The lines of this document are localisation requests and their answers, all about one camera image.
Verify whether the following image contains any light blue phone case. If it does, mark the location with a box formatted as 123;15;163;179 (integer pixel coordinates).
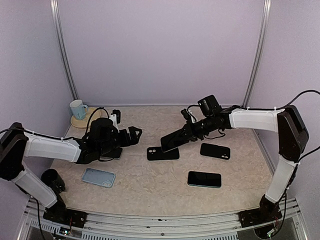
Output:
81;168;116;188

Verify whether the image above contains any right aluminium frame post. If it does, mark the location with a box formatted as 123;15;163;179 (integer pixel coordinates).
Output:
242;0;272;108

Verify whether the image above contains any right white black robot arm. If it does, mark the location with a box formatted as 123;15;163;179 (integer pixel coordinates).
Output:
161;95;309;222

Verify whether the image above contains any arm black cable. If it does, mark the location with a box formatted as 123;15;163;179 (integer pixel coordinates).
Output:
0;106;111;146
187;89;320;161

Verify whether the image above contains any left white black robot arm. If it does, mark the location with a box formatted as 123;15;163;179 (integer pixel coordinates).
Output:
0;118;143;223

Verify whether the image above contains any aluminium frame post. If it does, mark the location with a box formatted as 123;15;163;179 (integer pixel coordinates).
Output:
242;0;272;108
50;0;79;100

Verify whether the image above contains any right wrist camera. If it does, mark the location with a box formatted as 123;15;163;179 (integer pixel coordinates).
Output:
180;108;197;124

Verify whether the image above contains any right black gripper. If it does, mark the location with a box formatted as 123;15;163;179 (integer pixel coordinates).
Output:
176;114;217;141

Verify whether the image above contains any light blue mug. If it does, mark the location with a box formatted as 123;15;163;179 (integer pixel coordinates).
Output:
69;99;88;120

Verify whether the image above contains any black cylinder cup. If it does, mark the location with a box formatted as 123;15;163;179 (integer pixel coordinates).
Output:
40;168;66;194

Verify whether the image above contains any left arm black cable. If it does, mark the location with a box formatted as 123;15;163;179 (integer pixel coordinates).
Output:
0;106;111;146

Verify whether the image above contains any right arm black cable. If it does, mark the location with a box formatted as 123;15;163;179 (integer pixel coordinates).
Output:
187;89;320;161

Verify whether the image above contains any beige round plate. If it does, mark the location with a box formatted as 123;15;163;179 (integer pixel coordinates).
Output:
70;107;102;129

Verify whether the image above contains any left aluminium frame post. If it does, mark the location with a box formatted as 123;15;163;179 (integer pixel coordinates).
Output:
50;0;79;100

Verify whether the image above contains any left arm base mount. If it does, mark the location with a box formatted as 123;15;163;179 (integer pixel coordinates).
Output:
43;201;88;229

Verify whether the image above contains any front aluminium rail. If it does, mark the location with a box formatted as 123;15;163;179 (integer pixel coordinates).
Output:
17;197;308;240

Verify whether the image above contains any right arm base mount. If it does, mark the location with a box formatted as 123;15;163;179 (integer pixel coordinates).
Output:
238;189;287;228

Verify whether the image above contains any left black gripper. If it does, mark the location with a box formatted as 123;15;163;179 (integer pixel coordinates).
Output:
97;126;143;156

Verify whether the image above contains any black phone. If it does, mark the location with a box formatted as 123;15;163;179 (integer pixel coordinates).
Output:
100;147;123;160
187;171;222;188
160;129;190;152

